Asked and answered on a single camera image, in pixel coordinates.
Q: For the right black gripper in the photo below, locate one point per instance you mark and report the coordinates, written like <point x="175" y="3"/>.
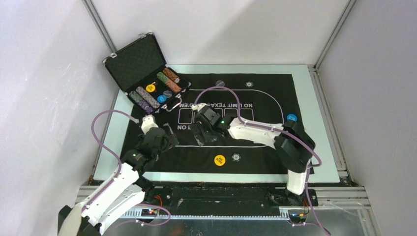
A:
<point x="197" y="128"/>

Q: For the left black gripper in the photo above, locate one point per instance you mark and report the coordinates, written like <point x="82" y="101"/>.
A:
<point x="171" y="137"/>

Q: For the yellow big blind button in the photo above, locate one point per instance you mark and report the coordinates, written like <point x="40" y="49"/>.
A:
<point x="219" y="160"/>

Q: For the grey white chip front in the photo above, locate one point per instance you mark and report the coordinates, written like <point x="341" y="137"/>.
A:
<point x="236" y="157"/>

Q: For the black dealer button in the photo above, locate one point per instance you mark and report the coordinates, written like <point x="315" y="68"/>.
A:
<point x="220" y="84"/>

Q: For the grey white poker chip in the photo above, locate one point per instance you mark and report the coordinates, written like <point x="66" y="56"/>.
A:
<point x="249" y="84"/>

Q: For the blue small blind button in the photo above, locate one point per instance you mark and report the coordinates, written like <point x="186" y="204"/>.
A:
<point x="292" y="117"/>

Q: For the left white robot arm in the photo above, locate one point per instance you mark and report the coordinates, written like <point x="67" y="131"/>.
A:
<point x="125" y="189"/>

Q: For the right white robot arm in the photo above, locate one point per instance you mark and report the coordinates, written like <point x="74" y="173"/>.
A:
<point x="293" y="146"/>

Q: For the blue button in case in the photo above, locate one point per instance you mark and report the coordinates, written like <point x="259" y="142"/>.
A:
<point x="162" y="99"/>

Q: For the clear dealer button in case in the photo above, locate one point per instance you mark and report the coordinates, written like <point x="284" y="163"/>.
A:
<point x="168" y="94"/>

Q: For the green orange chip row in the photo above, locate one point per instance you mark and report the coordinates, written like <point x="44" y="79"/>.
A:
<point x="168" y="82"/>

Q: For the yellow button in case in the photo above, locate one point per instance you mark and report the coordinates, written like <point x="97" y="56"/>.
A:
<point x="150" y="88"/>

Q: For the pink grey chip row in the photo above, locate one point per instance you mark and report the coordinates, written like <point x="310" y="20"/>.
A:
<point x="147" y="97"/>

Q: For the red brown chip row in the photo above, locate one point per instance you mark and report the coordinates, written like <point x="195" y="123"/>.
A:
<point x="171" y="75"/>

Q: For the black poker table mat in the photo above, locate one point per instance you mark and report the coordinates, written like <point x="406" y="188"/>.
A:
<point x="270" y="100"/>

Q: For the black aluminium chip case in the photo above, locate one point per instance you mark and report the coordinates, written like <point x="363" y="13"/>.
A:
<point x="137" y="64"/>

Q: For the electronics board with leds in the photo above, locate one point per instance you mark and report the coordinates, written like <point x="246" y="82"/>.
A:
<point x="148" y="212"/>

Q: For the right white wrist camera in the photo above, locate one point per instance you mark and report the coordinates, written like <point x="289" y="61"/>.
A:
<point x="198" y="107"/>

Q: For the black metal base rail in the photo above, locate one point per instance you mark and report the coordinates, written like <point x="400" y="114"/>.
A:
<point x="256" y="200"/>

